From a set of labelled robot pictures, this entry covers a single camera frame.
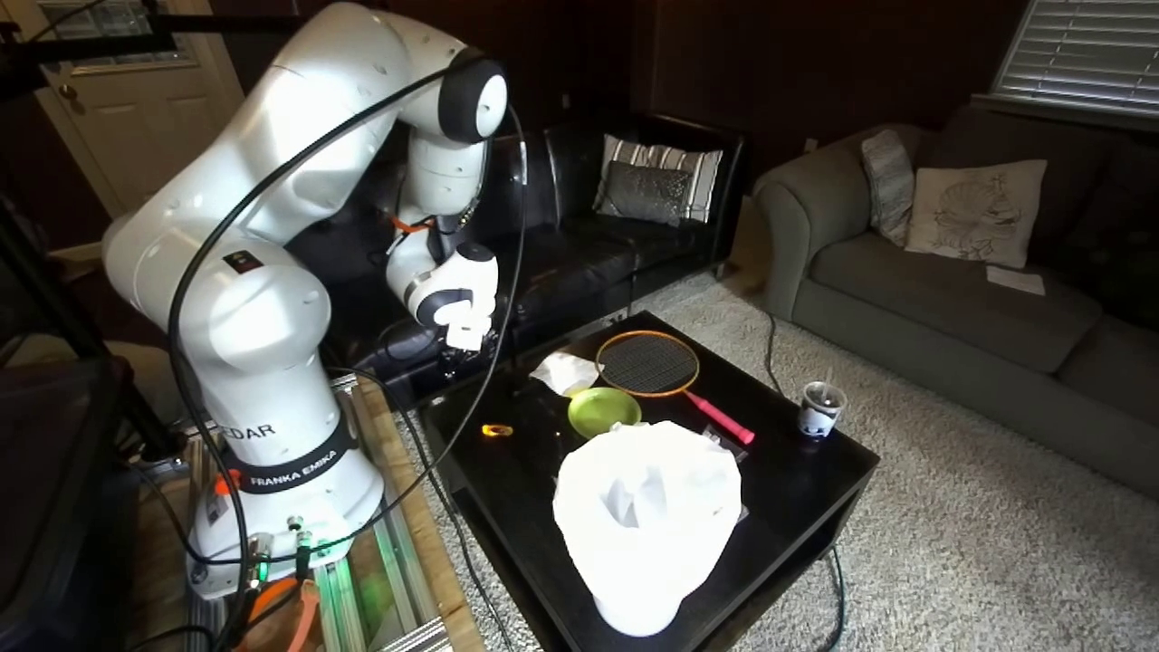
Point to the grey sofa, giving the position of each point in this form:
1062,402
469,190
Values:
1077,371

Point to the cup with dark drink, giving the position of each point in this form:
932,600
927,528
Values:
818,410

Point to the cream square pillow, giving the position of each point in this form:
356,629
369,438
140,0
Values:
974,210

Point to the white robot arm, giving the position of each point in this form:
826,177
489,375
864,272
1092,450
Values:
206,261

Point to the white window blinds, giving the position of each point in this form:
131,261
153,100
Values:
1092,57

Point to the white crumpled paper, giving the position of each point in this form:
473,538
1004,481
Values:
566,375

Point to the white paper on sofa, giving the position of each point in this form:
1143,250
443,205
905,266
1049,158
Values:
1015,281

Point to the orange badminton racket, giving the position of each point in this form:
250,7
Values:
652,365

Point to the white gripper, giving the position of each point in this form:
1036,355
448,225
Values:
456,297

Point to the black leather sofa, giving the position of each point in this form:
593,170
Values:
559,258

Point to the yellow-green plate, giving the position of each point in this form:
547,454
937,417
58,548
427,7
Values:
597,410

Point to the striped pillow on grey sofa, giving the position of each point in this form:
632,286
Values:
888,184

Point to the black coffee table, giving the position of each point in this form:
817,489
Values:
794,493

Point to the white plastic bag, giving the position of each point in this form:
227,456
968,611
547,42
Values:
647,517

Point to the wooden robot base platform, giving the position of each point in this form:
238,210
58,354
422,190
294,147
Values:
380,589

